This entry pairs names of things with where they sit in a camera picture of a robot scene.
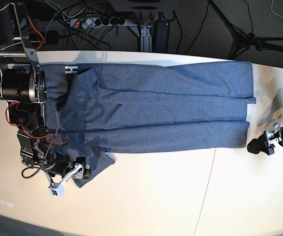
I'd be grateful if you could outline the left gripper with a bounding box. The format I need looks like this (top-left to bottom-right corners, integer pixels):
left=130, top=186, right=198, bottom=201
left=247, top=122, right=283, bottom=155

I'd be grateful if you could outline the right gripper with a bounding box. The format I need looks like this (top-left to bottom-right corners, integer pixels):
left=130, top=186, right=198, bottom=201
left=49, top=156, right=92, bottom=179

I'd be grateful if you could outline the blue grey T-shirt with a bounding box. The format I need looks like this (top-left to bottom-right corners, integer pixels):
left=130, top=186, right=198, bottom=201
left=42, top=61, right=256, bottom=176

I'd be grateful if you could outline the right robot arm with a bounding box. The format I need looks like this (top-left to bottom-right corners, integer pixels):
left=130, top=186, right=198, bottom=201
left=0, top=0, right=91, bottom=179

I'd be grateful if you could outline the small white label sticker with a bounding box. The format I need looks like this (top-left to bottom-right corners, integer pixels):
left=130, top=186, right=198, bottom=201
left=0, top=199, right=14, bottom=208

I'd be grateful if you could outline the black power adapter brick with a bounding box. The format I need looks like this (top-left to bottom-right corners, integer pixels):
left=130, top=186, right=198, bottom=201
left=153, top=20, right=170, bottom=53

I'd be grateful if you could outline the aluminium table leg profile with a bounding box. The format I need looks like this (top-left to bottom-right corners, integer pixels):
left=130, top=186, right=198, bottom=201
left=128, top=26, right=152, bottom=53

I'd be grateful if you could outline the white power strip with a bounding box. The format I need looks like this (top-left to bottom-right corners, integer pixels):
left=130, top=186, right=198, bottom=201
left=69, top=17, right=131, bottom=30

